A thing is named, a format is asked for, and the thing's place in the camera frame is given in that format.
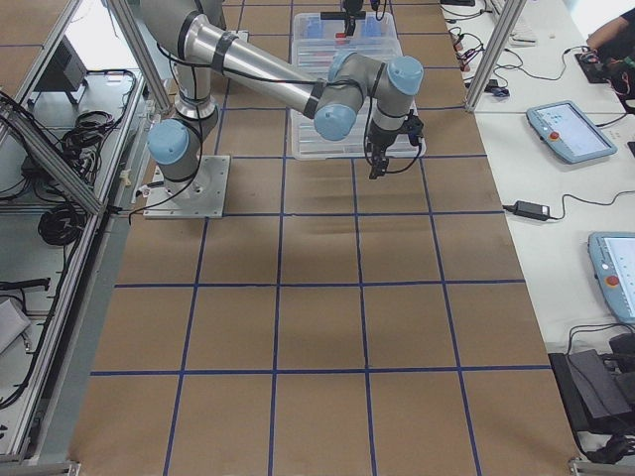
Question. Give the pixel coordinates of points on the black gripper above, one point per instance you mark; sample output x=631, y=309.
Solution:
x=351, y=22
x=382, y=138

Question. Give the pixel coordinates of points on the clear plastic box lid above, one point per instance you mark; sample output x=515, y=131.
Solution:
x=342, y=104

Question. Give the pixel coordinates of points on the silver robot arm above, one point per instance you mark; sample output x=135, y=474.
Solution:
x=193, y=36

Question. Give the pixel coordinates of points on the black power adapter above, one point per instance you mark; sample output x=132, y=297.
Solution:
x=532, y=210

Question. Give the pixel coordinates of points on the blue teach pendant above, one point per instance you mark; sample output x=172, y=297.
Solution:
x=612, y=258
x=569, y=133

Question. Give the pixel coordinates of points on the black box latch handle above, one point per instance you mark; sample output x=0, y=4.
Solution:
x=342, y=15

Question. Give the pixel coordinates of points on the aluminium frame post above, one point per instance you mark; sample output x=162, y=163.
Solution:
x=508, y=18

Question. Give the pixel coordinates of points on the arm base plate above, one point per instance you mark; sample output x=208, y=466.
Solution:
x=204, y=197

